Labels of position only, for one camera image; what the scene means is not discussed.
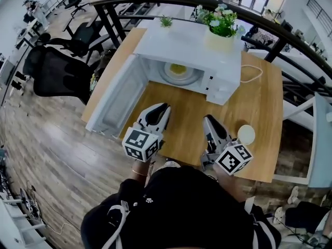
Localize black floor device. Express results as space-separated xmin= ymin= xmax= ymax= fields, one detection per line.
xmin=19 ymin=187 xmax=43 ymax=220

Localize yellow food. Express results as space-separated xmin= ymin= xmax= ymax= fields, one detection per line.
xmin=170 ymin=63 xmax=186 ymax=74

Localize person's left forearm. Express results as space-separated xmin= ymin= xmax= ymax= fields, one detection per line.
xmin=128 ymin=159 xmax=154 ymax=184

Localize white plate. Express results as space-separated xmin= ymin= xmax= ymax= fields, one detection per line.
xmin=163 ymin=63 xmax=194 ymax=79

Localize small white round lid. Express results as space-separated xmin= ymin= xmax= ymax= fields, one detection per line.
xmin=237 ymin=124 xmax=256 ymax=145

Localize wooden table white legs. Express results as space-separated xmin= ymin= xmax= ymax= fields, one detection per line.
xmin=81 ymin=27 xmax=284 ymax=184

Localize light blue table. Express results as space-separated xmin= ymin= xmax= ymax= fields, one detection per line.
xmin=273 ymin=92 xmax=332 ymax=189

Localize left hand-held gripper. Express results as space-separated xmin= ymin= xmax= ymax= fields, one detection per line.
xmin=121 ymin=102 xmax=172 ymax=162

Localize person's right forearm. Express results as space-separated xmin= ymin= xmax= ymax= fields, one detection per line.
xmin=212 ymin=163 xmax=250 ymax=204

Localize small green potted plant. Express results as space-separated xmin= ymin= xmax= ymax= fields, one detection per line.
xmin=158 ymin=15 xmax=173 ymax=29

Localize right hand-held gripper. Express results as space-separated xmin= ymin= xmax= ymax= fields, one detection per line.
xmin=200 ymin=115 xmax=254 ymax=176

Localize person's black clothing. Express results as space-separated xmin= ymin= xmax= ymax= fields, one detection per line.
xmin=80 ymin=164 xmax=282 ymax=249

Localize white microwave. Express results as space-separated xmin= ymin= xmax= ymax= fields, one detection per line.
xmin=85 ymin=18 xmax=243 ymax=140

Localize cream pot flower plant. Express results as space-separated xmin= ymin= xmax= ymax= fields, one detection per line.
xmin=196 ymin=3 xmax=246 ymax=53

